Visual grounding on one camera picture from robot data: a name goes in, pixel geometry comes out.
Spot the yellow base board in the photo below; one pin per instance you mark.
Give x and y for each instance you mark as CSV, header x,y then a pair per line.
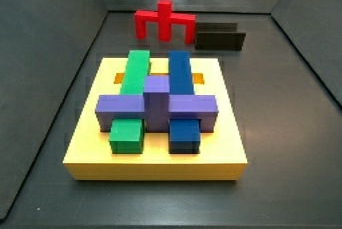
x,y
221,161

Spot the black U-shaped holder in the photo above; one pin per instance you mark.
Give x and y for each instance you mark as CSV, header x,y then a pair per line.
x,y
218,36

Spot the red trident-shaped block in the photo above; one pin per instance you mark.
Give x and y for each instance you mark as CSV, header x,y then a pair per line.
x,y
166,18

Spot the purple cross-shaped block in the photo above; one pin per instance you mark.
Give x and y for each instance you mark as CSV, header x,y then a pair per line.
x,y
157,106

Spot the blue rectangular bar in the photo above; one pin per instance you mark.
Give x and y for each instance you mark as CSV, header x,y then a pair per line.
x,y
185,134

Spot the green rectangular bar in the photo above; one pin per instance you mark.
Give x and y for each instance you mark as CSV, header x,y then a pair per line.
x,y
126,135

